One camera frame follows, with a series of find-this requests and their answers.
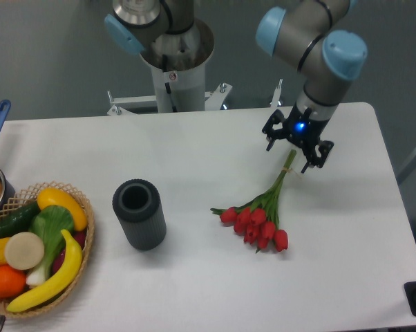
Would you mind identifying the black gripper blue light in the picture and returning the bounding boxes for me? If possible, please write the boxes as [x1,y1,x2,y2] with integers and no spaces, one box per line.
[262,105,334,174]

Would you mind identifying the red tulip bouquet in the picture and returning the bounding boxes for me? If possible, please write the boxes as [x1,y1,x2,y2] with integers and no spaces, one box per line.
[210,149,296,252]

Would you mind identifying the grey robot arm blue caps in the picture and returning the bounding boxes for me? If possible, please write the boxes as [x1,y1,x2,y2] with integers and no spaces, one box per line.
[104,1,368,168]

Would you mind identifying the dark grey ribbed vase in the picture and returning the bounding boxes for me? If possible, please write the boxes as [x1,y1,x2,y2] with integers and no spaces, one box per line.
[112,179,167,251]

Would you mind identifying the green bok choy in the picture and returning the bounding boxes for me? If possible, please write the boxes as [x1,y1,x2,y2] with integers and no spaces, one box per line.
[26,205,74,288]

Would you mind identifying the woven wicker basket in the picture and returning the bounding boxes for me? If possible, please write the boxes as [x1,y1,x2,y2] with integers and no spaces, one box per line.
[0,181,95,319]

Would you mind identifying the yellow banana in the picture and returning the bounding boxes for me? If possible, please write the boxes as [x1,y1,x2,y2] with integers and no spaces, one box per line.
[6,229,82,313]

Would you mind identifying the green cucumber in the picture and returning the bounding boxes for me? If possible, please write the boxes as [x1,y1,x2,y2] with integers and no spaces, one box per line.
[0,201,40,239]

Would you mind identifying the beige round disc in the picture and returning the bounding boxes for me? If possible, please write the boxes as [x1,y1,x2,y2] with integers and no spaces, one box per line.
[4,232,45,270]

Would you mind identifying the orange fruit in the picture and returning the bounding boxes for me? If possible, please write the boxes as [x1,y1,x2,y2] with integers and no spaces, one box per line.
[0,265,26,299]

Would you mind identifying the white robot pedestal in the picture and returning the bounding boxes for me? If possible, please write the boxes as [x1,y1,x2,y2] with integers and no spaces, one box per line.
[104,15,233,113]

